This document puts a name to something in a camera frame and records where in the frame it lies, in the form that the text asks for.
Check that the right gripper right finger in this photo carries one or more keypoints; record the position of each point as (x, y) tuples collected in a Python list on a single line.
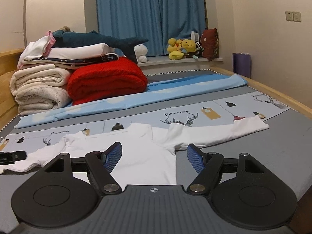
[(208, 167)]

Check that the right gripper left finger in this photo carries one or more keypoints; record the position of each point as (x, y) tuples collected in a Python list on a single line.
[(100, 165)]

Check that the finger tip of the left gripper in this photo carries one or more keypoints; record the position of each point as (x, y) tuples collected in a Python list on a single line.
[(12, 157)]

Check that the white small shirt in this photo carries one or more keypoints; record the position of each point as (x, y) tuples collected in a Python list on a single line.
[(148, 153)]

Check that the cream folded quilt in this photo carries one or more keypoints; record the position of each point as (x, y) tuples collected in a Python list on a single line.
[(40, 88)]

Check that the red folded blanket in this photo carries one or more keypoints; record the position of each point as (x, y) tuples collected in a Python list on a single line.
[(106, 80)]

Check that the light blue folded sheet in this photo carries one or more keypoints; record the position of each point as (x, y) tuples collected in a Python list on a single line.
[(155, 92)]

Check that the white folded pillow stack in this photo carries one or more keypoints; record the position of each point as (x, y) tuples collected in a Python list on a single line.
[(42, 48)]

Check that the white plush toy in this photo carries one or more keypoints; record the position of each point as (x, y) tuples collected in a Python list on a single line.
[(140, 52)]

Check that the yellow plush toys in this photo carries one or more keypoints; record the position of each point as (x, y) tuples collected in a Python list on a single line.
[(178, 49)]

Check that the dark blue shark plush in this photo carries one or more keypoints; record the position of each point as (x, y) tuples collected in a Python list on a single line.
[(76, 40)]

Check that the blue curtain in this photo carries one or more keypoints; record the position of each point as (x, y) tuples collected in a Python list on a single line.
[(155, 20)]

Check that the wooden bed frame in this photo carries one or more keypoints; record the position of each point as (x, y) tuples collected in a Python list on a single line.
[(155, 66)]

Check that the wall switch plates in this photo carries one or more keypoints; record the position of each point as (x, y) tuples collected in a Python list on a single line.
[(293, 16)]

